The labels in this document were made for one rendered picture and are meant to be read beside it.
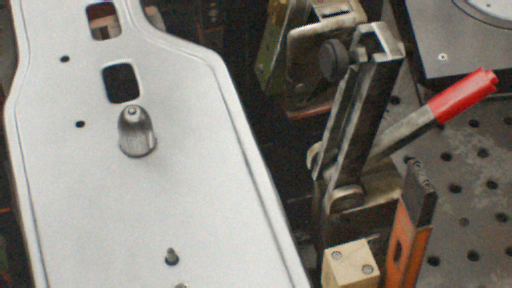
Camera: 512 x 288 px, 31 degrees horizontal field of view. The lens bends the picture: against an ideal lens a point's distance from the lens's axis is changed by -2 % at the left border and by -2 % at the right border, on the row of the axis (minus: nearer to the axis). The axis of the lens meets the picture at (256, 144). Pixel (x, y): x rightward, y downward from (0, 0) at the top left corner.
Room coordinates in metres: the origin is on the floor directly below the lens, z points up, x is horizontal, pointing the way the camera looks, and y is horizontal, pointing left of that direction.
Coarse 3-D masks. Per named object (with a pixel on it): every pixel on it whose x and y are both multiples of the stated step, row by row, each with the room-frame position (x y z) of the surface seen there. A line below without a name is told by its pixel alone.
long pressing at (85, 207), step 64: (64, 0) 0.69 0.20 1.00; (128, 0) 0.68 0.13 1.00; (64, 64) 0.60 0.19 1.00; (192, 64) 0.59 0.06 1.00; (64, 128) 0.52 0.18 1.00; (192, 128) 0.52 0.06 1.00; (64, 192) 0.45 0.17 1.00; (128, 192) 0.45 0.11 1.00; (192, 192) 0.45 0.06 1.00; (256, 192) 0.45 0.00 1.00; (64, 256) 0.38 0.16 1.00; (128, 256) 0.38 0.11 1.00; (192, 256) 0.38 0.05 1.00; (256, 256) 0.38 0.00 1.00
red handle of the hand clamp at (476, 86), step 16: (464, 80) 0.45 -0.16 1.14; (480, 80) 0.45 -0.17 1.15; (496, 80) 0.45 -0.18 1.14; (448, 96) 0.44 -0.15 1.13; (464, 96) 0.44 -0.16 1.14; (480, 96) 0.44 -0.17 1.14; (416, 112) 0.44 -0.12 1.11; (432, 112) 0.44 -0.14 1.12; (448, 112) 0.44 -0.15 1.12; (400, 128) 0.44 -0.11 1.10; (416, 128) 0.43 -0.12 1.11; (432, 128) 0.43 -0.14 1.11; (384, 144) 0.43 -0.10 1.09; (400, 144) 0.43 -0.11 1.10; (368, 160) 0.42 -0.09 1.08
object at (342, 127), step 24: (384, 24) 0.44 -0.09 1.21; (336, 48) 0.42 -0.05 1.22; (360, 48) 0.42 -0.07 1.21; (384, 48) 0.42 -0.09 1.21; (408, 48) 0.43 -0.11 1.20; (336, 72) 0.40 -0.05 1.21; (360, 72) 0.43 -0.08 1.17; (384, 72) 0.41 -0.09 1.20; (336, 96) 0.44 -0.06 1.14; (360, 96) 0.41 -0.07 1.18; (384, 96) 0.41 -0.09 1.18; (336, 120) 0.43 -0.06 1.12; (360, 120) 0.40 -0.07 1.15; (336, 144) 0.43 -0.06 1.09; (360, 144) 0.41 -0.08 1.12; (336, 168) 0.41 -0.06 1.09; (360, 168) 0.41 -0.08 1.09
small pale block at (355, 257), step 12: (360, 240) 0.36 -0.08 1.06; (324, 252) 0.35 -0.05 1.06; (336, 252) 0.35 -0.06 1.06; (348, 252) 0.35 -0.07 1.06; (360, 252) 0.35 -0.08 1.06; (324, 264) 0.35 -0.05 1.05; (336, 264) 0.34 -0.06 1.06; (348, 264) 0.34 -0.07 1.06; (360, 264) 0.34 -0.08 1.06; (372, 264) 0.34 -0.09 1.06; (324, 276) 0.35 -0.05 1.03; (336, 276) 0.33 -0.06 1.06; (348, 276) 0.33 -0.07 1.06; (360, 276) 0.33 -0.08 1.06; (372, 276) 0.33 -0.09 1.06
